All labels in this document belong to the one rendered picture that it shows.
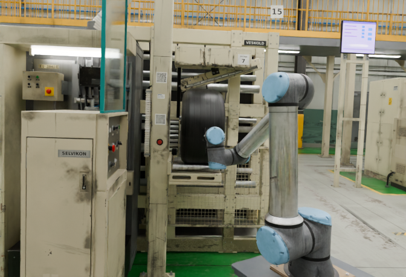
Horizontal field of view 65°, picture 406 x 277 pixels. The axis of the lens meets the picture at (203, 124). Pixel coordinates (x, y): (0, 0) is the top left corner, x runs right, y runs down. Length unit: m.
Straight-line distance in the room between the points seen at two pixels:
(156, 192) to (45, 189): 0.88
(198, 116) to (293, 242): 1.06
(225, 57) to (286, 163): 1.45
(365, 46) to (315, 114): 6.38
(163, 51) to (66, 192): 1.14
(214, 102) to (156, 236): 1.04
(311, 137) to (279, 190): 11.04
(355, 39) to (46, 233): 5.50
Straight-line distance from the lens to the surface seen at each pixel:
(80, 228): 1.69
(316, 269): 1.50
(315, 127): 12.30
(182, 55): 2.52
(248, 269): 1.57
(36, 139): 1.67
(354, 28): 6.19
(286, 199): 1.28
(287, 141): 1.23
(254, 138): 1.56
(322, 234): 1.44
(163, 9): 2.33
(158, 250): 2.46
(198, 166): 2.19
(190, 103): 2.09
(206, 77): 2.64
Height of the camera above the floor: 1.31
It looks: 3 degrees down
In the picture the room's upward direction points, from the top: 2 degrees clockwise
